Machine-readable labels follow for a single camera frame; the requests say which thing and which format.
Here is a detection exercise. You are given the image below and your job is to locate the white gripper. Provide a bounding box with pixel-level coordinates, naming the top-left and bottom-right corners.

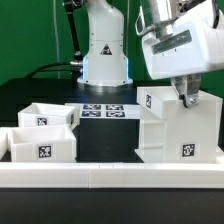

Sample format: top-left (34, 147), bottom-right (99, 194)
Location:
top-left (135, 0), bottom-right (224, 108)

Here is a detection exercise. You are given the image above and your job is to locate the white drawer cabinet frame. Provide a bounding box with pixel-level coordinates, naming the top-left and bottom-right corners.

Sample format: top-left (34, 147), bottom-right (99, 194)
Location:
top-left (136, 86), bottom-right (222, 163)

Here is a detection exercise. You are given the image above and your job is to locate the white drawer box with knob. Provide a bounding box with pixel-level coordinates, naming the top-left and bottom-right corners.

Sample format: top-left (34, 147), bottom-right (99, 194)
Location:
top-left (9, 124), bottom-right (76, 163)

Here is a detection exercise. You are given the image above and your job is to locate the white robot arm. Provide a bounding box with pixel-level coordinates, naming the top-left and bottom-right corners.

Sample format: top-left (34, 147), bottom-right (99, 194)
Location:
top-left (78, 0), bottom-right (224, 108)

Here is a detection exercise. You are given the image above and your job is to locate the white drawer box rear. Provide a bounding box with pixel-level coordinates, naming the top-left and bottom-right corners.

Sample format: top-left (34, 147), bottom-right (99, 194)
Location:
top-left (18, 103), bottom-right (80, 130)

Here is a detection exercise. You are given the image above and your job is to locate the white marker sheet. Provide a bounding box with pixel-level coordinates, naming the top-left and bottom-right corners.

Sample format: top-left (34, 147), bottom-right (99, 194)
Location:
top-left (65, 102), bottom-right (142, 120)

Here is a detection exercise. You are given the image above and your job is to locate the white left fence piece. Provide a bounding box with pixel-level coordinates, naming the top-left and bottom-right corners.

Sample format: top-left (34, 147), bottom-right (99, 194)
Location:
top-left (0, 127), bottom-right (10, 160)

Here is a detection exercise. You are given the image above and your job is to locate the black cable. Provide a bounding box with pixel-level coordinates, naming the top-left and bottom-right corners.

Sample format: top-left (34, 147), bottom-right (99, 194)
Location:
top-left (25, 61), bottom-right (84, 79)

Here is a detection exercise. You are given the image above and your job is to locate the white front fence rail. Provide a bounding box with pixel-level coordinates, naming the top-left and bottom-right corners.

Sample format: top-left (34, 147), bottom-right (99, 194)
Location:
top-left (0, 162), bottom-right (224, 188)

